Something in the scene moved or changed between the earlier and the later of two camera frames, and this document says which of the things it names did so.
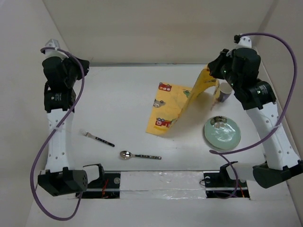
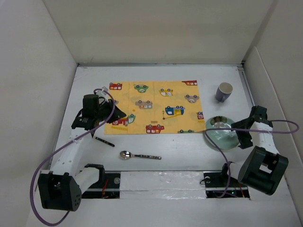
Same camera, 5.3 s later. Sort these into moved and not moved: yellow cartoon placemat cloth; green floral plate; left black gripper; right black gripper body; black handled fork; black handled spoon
Moved: yellow cartoon placemat cloth; left black gripper; right black gripper body
Not moved: green floral plate; black handled fork; black handled spoon
